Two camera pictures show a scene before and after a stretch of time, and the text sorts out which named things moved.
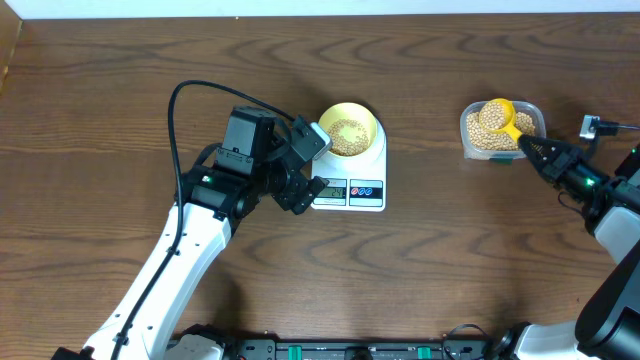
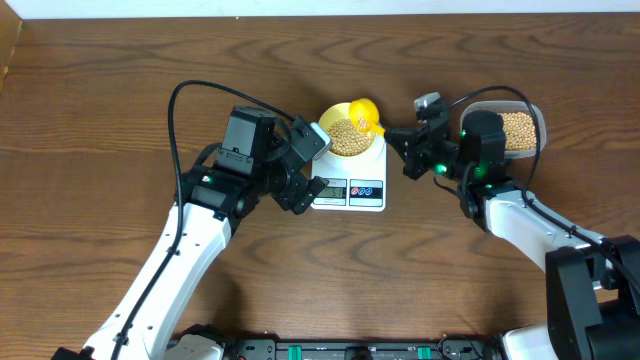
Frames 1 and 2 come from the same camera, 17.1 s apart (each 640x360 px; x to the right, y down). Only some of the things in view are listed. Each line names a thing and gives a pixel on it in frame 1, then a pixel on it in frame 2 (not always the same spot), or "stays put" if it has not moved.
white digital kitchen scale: (355, 183) stays put
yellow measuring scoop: (509, 126) -> (364, 108)
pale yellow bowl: (350, 127) stays put
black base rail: (271, 349) stays put
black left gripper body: (290, 191) stays put
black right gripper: (557, 162) -> (411, 154)
